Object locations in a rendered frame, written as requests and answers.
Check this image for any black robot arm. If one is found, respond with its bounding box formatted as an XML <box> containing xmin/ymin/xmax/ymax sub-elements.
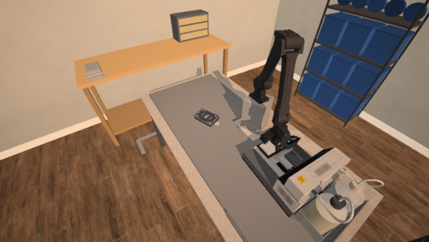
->
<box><xmin>250</xmin><ymin>30</ymin><xmax>305</xmax><ymax>145</ymax></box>

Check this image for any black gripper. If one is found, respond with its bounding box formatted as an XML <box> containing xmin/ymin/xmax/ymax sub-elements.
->
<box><xmin>270</xmin><ymin>140</ymin><xmax>285</xmax><ymax>152</ymax></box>

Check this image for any white multiwell plate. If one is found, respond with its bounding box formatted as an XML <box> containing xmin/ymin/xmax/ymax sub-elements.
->
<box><xmin>260</xmin><ymin>141</ymin><xmax>275</xmax><ymax>155</ymax></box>

